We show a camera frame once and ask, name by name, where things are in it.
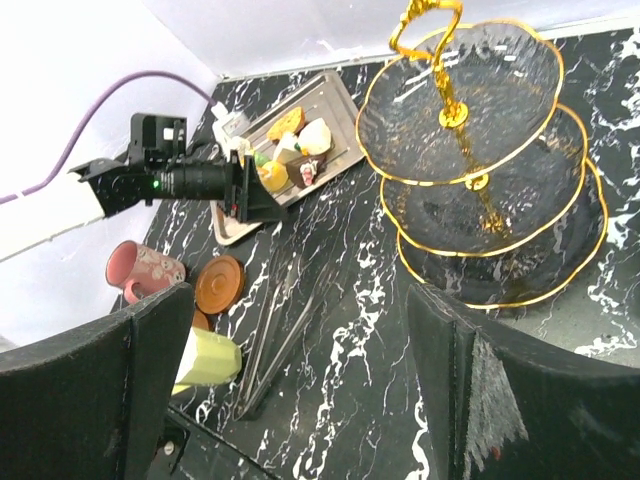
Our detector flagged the three-tier glass cake stand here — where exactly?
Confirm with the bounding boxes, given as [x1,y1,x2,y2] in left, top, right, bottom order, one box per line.
[355,1,608,310]

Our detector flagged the yellow dome cake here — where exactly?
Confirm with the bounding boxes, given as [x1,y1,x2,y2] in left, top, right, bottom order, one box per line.
[257,161,289,193]

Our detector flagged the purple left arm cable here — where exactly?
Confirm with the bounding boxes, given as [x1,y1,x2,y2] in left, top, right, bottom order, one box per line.
[0,70,219,206]

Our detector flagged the white rectangular cream cake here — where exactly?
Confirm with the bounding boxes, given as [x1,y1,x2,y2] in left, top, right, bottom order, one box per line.
[272,132,302,165]

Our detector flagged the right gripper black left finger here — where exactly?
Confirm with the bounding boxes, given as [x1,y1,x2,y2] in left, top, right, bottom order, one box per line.
[1,283,194,479]

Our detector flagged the green dome cake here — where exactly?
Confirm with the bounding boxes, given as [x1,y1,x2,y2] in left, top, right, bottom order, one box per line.
[254,151,271,167]

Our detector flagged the white cream puff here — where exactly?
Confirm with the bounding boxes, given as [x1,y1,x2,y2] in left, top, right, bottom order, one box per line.
[298,118,332,156]

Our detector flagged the green ceramic cup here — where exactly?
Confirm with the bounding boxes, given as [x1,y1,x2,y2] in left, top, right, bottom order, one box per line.
[171,327,242,395]

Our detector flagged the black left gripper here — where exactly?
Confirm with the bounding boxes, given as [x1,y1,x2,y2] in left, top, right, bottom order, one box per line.
[71,113,286,223]

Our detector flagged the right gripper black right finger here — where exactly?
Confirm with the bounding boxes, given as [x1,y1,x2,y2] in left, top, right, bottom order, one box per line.
[406,285,639,479]

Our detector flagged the brown wooden coaster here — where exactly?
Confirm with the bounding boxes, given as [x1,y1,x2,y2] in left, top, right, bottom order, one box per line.
[195,255,246,315]
[192,308,211,331]

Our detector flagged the pink patterned mug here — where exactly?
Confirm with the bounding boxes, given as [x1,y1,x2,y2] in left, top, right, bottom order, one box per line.
[105,240,186,304]

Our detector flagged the chocolate triangle cake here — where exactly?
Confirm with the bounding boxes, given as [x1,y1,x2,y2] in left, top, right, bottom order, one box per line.
[285,154,327,189]

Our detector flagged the black metal tongs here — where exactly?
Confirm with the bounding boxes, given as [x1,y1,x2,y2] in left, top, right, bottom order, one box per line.
[233,253,343,420]

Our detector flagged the silver metal tray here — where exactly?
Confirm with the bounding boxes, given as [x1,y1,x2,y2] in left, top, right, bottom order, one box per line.
[209,69,366,247]

